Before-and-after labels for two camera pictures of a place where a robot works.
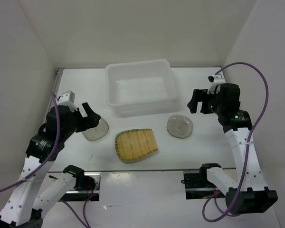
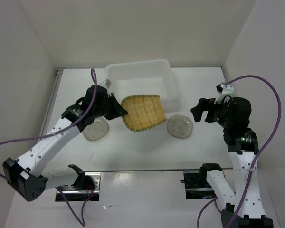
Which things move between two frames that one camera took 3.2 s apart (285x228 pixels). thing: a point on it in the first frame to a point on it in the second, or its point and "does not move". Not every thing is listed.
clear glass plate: x=180 y=126 does not move
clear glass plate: x=98 y=132 does not move
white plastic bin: x=141 y=88 does not move
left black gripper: x=91 y=121 to x=118 y=110
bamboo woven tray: x=132 y=144 to x=144 y=111
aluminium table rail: x=56 y=81 does not move
